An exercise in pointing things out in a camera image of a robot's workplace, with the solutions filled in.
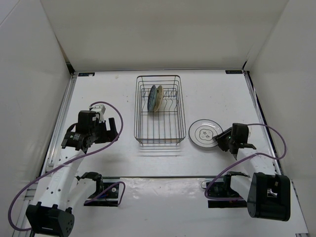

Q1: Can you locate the white plate with blue rim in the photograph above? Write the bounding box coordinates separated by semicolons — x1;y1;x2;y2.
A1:
189;119;223;148

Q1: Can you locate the blue patterned plate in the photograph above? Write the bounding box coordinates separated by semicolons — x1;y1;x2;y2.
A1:
147;85;157;112

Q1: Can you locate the beige plate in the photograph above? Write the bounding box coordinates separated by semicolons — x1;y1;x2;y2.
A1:
153;85;163;112

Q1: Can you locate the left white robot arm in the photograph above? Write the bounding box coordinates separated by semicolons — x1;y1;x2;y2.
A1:
26;109;118;237

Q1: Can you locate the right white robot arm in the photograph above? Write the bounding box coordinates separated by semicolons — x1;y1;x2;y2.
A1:
204;123;291;222

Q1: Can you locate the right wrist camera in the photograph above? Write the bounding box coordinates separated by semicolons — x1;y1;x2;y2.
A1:
231;123;249;143

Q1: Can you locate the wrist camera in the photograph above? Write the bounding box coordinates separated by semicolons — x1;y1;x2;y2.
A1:
231;123;249;143
89;104;106;122

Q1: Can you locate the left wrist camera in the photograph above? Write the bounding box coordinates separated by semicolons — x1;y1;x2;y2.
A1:
89;104;106;122

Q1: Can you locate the wire dish rack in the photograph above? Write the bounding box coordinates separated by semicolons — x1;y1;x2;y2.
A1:
134;75;186;146

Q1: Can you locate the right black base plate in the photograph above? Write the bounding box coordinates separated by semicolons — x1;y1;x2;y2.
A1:
207;181;247;208

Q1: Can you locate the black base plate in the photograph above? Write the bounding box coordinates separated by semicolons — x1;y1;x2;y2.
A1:
84;182;120;207
207;181;247;208

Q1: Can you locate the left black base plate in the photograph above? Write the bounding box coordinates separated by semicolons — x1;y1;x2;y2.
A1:
84;182;120;207

